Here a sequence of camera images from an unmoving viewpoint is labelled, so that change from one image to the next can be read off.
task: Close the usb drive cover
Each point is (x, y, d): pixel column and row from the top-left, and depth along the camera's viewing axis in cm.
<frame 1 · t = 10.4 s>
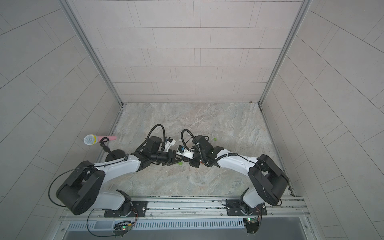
left hand: (183, 160, 80), fingers open
right hand: (185, 157, 82), fingers closed
pink yellow toy microphone: (93, 139, 69), point 26 cm above the table

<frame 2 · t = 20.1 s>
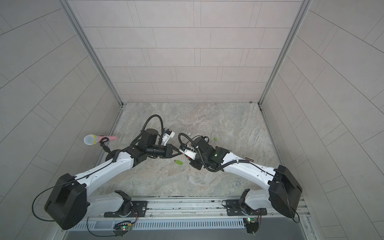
left hand: (182, 153, 76), fingers closed
right hand: (190, 157, 79), fingers closed
the named things where they were.

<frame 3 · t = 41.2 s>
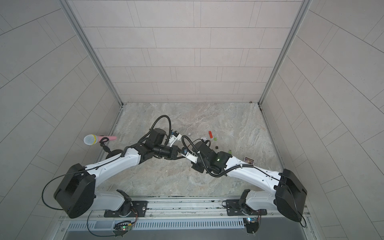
left hand: (187, 156, 76), fingers closed
right hand: (192, 159, 79), fingers closed
the named things where they were.

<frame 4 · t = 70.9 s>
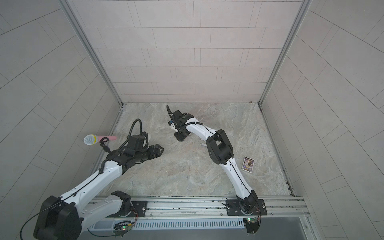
left hand: (162, 149, 83), fingers open
right hand: (181, 136, 99), fingers open
the named things where they were.

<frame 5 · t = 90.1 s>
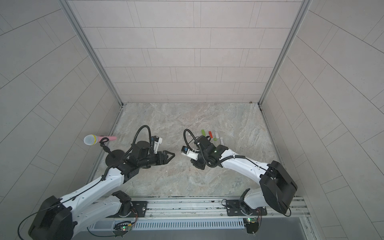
left hand: (174, 155, 79), fingers open
right hand: (193, 159, 82), fingers closed
the named things where they were.

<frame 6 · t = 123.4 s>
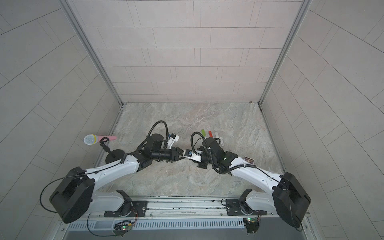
left hand: (188, 157, 76), fingers open
right hand: (192, 155, 79), fingers closed
the named things where they were.

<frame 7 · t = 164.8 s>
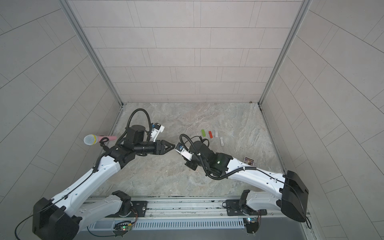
left hand: (174, 147, 72), fingers open
right hand: (184, 154, 74), fingers closed
the named things where they were.

